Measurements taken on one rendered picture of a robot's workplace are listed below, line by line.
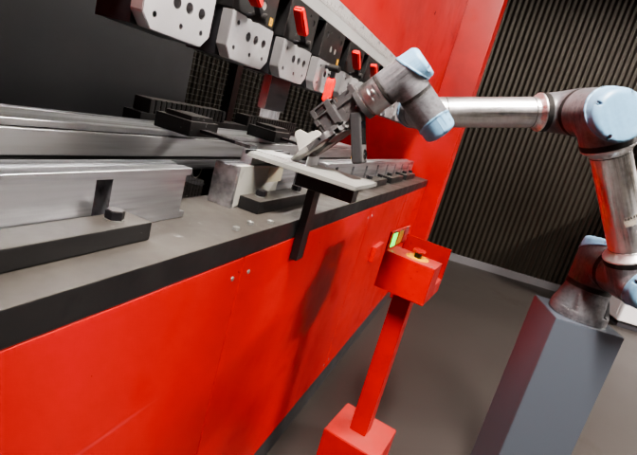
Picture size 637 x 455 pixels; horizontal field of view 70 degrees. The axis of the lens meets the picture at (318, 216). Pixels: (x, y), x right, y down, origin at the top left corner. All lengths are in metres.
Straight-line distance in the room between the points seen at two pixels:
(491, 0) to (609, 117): 2.22
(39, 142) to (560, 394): 1.39
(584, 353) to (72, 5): 1.56
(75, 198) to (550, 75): 4.70
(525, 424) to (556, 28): 4.13
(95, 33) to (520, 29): 4.21
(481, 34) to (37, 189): 2.90
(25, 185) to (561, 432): 1.41
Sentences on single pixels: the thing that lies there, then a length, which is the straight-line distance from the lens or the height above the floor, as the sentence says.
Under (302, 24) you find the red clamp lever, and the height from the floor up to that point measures 1.29.
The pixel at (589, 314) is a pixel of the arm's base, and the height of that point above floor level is 0.81.
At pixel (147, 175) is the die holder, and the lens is 0.79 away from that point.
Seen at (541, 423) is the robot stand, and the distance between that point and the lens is 1.53.
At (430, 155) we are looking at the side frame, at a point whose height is 1.03.
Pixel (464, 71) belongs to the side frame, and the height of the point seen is 1.60.
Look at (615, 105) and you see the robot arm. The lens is 1.17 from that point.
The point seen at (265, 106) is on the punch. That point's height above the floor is 1.11.
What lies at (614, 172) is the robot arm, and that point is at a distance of 1.22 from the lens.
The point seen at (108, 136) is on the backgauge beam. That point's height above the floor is 0.96.
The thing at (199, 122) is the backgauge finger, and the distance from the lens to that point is 1.21.
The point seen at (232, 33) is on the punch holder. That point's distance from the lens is 0.86.
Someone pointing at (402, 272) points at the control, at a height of 0.73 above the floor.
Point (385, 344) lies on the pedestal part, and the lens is 1.57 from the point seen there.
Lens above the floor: 1.13
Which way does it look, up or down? 13 degrees down
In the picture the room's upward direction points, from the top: 15 degrees clockwise
